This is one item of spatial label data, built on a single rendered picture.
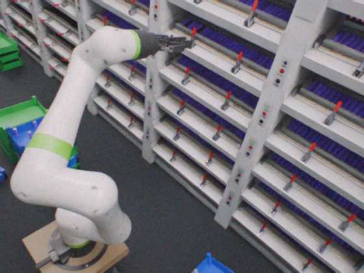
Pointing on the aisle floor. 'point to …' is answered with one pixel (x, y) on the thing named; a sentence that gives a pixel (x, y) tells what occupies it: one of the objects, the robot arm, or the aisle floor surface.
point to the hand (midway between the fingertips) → (182, 42)
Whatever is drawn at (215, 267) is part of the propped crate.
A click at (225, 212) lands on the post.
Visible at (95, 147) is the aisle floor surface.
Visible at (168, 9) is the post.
